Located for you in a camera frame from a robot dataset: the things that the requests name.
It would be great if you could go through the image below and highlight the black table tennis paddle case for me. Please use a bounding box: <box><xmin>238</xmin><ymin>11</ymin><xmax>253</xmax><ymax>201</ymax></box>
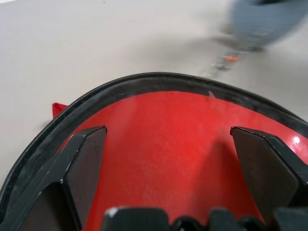
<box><xmin>0</xmin><ymin>71</ymin><xmax>308</xmax><ymax>231</ymax></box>

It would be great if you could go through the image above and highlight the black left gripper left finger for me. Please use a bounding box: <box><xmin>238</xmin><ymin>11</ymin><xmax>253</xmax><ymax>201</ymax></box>
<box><xmin>4</xmin><ymin>125</ymin><xmax>108</xmax><ymax>231</ymax></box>

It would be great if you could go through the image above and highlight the grey mesh object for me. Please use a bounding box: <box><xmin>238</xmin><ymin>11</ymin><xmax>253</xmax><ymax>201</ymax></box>
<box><xmin>226</xmin><ymin>0</ymin><xmax>308</xmax><ymax>51</ymax></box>

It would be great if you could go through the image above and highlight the red table tennis paddle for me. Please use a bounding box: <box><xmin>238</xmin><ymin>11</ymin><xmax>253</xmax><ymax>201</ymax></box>
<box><xmin>79</xmin><ymin>90</ymin><xmax>308</xmax><ymax>226</ymax></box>

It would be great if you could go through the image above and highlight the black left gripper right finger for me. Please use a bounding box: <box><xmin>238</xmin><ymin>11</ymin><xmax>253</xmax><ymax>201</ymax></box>
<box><xmin>230</xmin><ymin>126</ymin><xmax>308</xmax><ymax>222</ymax></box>

